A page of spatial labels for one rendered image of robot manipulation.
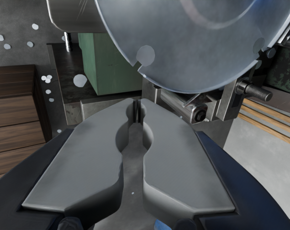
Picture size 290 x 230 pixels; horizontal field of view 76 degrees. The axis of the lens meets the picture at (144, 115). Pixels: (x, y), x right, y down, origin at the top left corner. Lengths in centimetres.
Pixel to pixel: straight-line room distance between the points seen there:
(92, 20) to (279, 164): 175
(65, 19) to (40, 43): 80
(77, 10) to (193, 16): 12
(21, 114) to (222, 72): 60
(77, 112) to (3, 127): 38
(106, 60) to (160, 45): 15
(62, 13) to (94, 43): 15
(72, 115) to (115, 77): 12
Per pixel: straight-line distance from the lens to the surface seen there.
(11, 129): 73
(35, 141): 76
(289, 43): 40
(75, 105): 39
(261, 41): 33
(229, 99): 38
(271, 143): 179
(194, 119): 27
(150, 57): 21
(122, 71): 35
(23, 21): 97
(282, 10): 34
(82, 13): 19
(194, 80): 26
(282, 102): 61
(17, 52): 99
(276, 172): 186
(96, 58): 33
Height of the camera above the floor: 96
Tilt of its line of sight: 50 degrees down
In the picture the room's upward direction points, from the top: 139 degrees clockwise
